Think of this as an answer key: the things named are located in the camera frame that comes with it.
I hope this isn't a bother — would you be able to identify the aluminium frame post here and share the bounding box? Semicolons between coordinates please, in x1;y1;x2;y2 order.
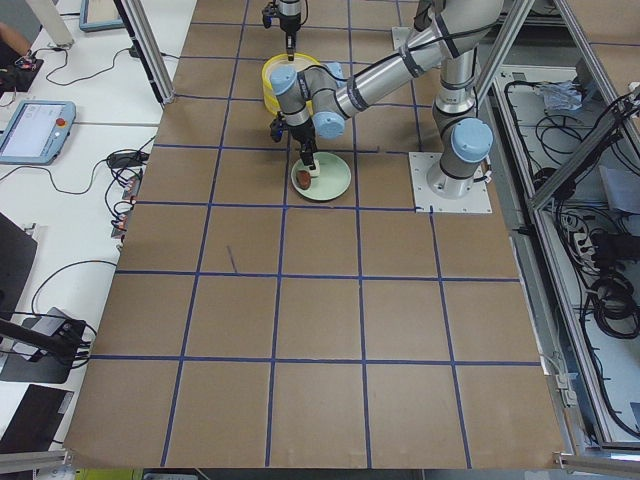
114;0;175;106

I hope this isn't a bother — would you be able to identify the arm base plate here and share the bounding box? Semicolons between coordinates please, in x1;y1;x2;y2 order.
391;26;415;51
408;152;492;215

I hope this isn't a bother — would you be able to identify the white steamed bun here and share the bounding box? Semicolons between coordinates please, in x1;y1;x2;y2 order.
305;161;320;178

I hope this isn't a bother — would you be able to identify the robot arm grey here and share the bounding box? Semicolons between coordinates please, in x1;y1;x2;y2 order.
270;1;503;199
261;0;308;62

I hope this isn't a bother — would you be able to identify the brown steamed bun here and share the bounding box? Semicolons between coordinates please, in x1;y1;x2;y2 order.
295;170;312;190

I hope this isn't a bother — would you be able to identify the black laptop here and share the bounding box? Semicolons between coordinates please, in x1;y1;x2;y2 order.
0;214;38;321

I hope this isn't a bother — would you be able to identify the teach pendant tablet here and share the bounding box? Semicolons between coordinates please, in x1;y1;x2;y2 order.
1;100;76;166

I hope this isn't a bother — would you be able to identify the black camera stand base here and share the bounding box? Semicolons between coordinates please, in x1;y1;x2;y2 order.
1;308;91;384

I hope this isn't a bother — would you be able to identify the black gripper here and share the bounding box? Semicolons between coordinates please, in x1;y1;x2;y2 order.
262;1;302;62
269;112;317;167

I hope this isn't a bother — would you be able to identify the light green plate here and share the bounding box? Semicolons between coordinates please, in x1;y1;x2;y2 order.
290;152;352;202

